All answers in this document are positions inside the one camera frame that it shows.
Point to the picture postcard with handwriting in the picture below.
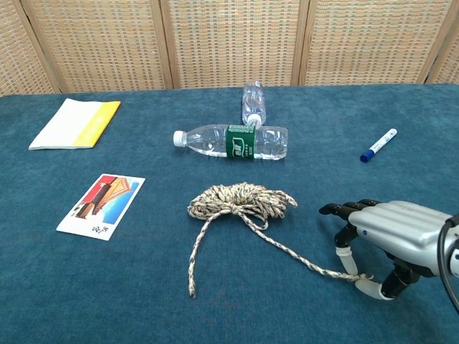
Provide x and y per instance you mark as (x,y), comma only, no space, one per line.
(102,206)

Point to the green label water bottle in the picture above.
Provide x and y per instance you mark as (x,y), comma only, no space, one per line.
(240,142)

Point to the woven rattan screen panel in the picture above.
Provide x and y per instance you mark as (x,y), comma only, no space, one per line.
(373,39)
(233,39)
(452,64)
(100,43)
(18,53)

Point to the white and yellow booklet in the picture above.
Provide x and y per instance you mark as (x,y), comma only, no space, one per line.
(68,125)

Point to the white marker blue cap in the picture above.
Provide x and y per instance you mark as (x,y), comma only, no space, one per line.
(380,143)

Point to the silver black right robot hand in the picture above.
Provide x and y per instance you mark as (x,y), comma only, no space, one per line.
(398,225)

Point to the unlabelled clear plastic bottle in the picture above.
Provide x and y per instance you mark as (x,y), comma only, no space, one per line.
(254,102)

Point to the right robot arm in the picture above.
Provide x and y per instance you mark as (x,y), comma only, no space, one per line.
(456,261)

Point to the blue tablecloth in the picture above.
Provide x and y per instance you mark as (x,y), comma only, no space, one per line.
(107,286)

